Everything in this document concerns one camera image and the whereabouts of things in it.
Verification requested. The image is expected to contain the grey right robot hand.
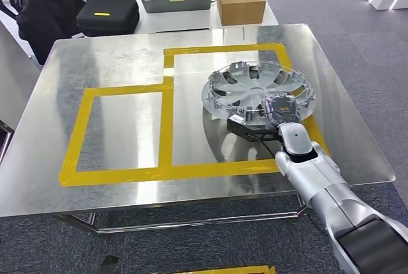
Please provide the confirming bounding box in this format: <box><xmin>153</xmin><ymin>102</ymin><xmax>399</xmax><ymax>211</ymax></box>
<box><xmin>263</xmin><ymin>91</ymin><xmax>301</xmax><ymax>129</ymax></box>

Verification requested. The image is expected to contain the grey plastic wheel hubcap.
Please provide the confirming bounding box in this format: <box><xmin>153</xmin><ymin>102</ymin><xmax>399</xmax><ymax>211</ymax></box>
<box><xmin>201</xmin><ymin>61</ymin><xmax>317</xmax><ymax>127</ymax></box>

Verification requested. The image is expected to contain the yellow tape on workbench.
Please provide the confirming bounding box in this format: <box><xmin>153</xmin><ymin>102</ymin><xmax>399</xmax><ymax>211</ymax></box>
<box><xmin>57</xmin><ymin>43</ymin><xmax>330</xmax><ymax>187</ymax></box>

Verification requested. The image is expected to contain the steel workbench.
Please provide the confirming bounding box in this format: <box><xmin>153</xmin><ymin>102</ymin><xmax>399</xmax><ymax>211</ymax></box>
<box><xmin>0</xmin><ymin>23</ymin><xmax>397</xmax><ymax>237</ymax></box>

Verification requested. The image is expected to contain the cardboard box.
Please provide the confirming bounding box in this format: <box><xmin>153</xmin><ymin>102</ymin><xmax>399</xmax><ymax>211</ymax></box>
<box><xmin>217</xmin><ymin>0</ymin><xmax>267</xmax><ymax>27</ymax></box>

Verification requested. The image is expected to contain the white table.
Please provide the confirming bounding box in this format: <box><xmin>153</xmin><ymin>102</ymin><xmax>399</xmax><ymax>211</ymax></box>
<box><xmin>71</xmin><ymin>0</ymin><xmax>279</xmax><ymax>36</ymax></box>

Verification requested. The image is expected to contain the black carrying case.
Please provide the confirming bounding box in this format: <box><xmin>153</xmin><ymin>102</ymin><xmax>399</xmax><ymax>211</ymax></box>
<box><xmin>76</xmin><ymin>0</ymin><xmax>140</xmax><ymax>38</ymax></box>

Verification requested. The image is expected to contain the person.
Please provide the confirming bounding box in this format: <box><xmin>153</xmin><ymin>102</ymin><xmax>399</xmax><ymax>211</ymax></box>
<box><xmin>0</xmin><ymin>0</ymin><xmax>85</xmax><ymax>66</ymax></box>

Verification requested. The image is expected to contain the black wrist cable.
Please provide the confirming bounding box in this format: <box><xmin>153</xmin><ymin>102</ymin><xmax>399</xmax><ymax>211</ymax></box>
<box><xmin>253</xmin><ymin>112</ymin><xmax>288</xmax><ymax>160</ymax></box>

